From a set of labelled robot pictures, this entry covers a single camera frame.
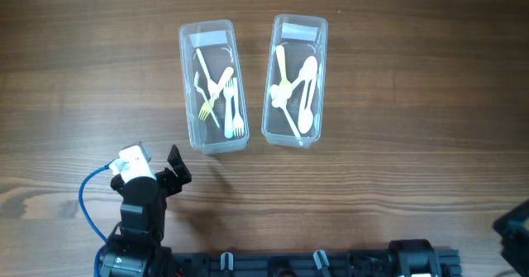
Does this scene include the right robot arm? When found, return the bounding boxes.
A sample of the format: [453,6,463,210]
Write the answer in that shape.
[384,202,528,277]

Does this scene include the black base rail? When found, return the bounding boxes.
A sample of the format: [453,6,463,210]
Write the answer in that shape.
[164,250,460,277]

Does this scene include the white fork diagonal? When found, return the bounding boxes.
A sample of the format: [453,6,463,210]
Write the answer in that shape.
[232,77,245,136]

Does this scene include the white spoon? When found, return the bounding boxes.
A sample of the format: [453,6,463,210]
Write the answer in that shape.
[269,84,301,138]
[269,68,308,107]
[298,75,317,134]

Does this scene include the clear plastic container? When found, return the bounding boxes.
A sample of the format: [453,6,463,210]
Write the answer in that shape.
[261,14,328,147]
[179,20,250,155]

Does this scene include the cream plastic fork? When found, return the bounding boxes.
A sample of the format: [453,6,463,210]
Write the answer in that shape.
[198,67,234,121]

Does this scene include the yellow plastic spoon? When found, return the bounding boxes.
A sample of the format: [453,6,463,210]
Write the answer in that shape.
[275,45,292,99]

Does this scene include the right clear plastic container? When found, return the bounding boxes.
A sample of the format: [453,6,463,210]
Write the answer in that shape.
[261,14,328,147]

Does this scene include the white spoon vertical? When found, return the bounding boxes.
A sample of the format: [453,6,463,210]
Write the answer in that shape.
[303,56,318,81]

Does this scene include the bent white plastic fork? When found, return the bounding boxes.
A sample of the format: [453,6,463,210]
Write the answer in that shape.
[193,72,220,127]

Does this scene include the small white fork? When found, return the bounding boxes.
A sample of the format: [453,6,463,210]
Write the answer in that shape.
[223,84,234,139]

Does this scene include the left blue cable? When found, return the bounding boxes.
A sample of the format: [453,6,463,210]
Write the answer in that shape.
[78,164,112,277]

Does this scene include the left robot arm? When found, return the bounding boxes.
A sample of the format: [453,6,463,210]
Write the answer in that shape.
[94,142,192,276]

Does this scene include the left clear plastic container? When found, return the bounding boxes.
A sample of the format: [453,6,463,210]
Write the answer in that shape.
[179,20,250,155]

